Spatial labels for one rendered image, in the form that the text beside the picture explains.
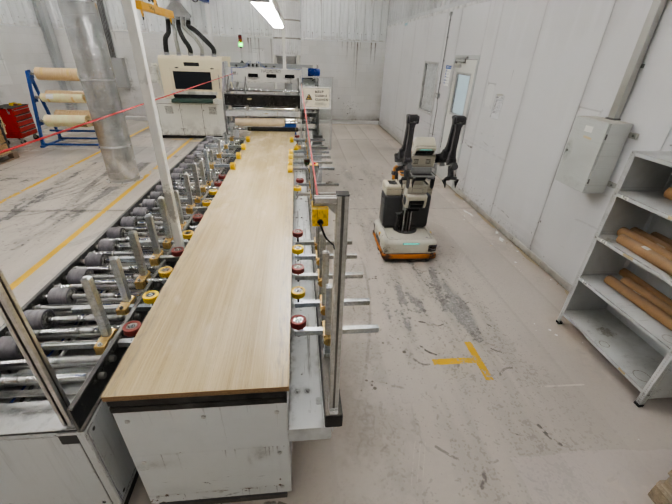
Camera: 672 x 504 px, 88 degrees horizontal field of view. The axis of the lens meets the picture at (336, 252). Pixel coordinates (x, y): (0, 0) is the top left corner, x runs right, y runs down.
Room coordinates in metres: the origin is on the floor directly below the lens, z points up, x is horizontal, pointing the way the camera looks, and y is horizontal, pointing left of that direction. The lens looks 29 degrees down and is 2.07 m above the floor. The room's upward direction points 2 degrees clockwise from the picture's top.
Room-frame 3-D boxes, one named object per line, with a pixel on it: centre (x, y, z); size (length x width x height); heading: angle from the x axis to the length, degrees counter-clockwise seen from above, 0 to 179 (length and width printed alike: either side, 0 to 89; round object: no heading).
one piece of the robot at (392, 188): (3.89, -0.80, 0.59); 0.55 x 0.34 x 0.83; 96
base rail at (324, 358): (3.51, 0.28, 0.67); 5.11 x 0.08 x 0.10; 7
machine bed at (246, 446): (3.45, 0.82, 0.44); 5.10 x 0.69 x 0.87; 7
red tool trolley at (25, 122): (8.34, 7.50, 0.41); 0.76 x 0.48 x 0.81; 14
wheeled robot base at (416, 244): (3.80, -0.81, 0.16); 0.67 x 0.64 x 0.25; 6
